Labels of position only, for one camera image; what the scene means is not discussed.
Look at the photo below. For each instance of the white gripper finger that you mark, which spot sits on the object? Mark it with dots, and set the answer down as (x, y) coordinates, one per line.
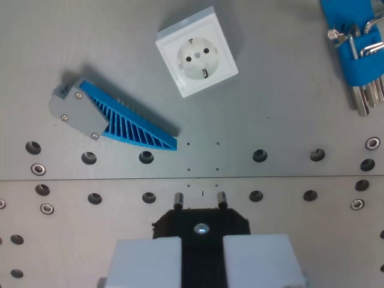
(258, 261)
(144, 264)

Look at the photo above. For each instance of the silver socket head screw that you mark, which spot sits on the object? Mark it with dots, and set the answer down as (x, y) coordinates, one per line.
(357, 204)
(47, 208)
(38, 169)
(373, 143)
(1, 203)

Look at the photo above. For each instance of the blue finned wedge grey cap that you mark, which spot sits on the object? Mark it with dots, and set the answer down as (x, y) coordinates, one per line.
(126, 123)

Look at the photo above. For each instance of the large silver hex key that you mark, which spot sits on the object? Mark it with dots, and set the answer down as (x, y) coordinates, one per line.
(360, 100)

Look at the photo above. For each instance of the medium silver hex key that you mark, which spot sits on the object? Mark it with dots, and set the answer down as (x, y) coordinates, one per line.
(371, 96)
(380, 90)

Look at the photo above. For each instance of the blue hex key holder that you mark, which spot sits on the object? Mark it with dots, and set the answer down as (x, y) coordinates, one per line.
(357, 69)

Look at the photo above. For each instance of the small silver hex key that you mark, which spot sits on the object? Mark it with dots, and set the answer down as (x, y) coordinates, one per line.
(335, 36)

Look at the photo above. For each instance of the white wall socket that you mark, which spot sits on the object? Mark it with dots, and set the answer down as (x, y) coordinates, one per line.
(196, 54)

